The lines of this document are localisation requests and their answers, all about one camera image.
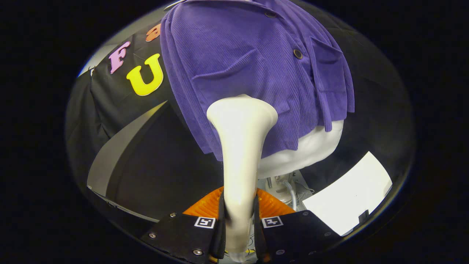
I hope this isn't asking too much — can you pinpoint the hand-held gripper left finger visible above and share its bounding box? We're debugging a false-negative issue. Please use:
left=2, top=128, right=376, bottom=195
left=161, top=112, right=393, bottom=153
left=141, top=186, right=226, bottom=264

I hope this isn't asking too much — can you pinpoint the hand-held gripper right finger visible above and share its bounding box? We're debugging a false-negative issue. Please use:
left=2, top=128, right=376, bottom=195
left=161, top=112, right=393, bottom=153
left=254, top=188, right=341, bottom=263

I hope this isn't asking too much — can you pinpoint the white garment steamer head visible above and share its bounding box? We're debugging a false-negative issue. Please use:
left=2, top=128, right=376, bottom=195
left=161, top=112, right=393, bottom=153
left=206, top=94, right=278, bottom=263

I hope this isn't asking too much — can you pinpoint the purple corduroy jacket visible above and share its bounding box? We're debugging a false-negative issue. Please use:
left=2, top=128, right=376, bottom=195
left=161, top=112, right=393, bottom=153
left=160, top=0, right=355, bottom=162

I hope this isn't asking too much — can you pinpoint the grey drawer cabinet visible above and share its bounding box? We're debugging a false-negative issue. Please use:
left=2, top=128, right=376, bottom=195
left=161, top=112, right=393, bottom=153
left=87, top=101, right=224, bottom=224

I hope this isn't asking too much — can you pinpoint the white mannequin torso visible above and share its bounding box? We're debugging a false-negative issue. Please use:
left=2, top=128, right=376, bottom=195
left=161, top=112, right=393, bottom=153
left=256, top=120, right=344, bottom=179

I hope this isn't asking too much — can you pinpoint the white board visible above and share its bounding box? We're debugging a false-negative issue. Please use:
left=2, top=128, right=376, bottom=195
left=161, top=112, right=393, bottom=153
left=302, top=151, right=392, bottom=236

